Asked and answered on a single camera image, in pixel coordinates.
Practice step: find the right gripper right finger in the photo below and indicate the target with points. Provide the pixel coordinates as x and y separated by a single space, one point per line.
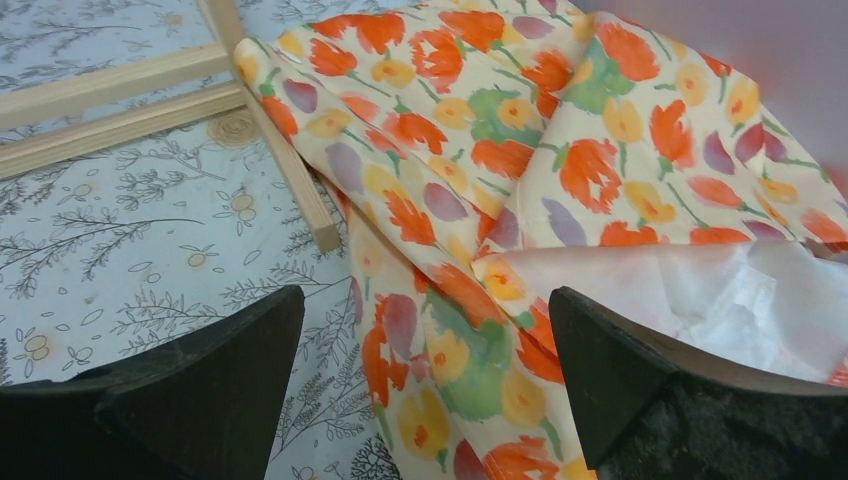
648 406

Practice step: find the floral orange cloth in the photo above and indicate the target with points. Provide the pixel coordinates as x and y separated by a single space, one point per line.
485 153

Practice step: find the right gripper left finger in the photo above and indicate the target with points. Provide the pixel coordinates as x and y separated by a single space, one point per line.
202 406

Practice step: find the wooden drying rack frame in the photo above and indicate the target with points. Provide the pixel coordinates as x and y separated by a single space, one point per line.
50 100

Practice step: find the floral table mat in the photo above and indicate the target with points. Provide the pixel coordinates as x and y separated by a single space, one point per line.
123 249

